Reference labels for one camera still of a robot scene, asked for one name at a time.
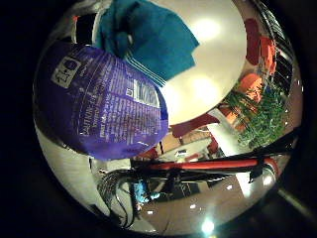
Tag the white spray bottle purple label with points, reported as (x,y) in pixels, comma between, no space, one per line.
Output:
(99,102)

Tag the blue striped cloth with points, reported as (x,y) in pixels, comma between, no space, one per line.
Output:
(155,43)

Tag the person in blue shirt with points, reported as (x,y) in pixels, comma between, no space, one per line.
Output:
(143,193)

